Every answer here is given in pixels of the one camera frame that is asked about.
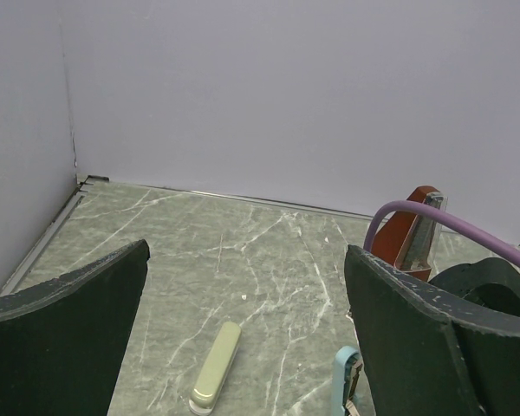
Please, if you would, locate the brown wooden metronome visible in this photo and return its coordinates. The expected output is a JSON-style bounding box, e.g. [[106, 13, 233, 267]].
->
[[371, 211, 441, 282]]

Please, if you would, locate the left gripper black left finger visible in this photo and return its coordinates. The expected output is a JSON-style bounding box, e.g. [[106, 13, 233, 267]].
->
[[0, 239, 150, 415]]

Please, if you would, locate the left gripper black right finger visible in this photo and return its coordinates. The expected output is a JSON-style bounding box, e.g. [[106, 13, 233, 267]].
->
[[344, 246, 520, 415]]

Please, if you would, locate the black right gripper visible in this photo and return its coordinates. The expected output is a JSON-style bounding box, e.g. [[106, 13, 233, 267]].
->
[[429, 257, 520, 317]]

